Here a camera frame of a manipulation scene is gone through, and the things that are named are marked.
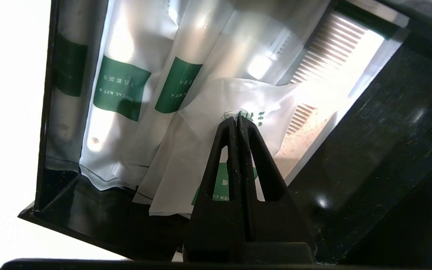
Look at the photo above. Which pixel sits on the comb in clear sachet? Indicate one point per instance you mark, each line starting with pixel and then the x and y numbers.
pixel 336 45

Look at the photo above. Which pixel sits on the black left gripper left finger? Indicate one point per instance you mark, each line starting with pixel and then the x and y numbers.
pixel 216 225

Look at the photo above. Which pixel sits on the dental kit packet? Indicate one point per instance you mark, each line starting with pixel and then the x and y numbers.
pixel 171 86
pixel 118 131

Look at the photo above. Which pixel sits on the white sachet green label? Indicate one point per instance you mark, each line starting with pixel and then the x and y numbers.
pixel 201 150

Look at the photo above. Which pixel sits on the frosted razor packet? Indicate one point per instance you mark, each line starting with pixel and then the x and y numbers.
pixel 231 45

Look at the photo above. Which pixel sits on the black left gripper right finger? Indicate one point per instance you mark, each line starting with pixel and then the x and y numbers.
pixel 276 232

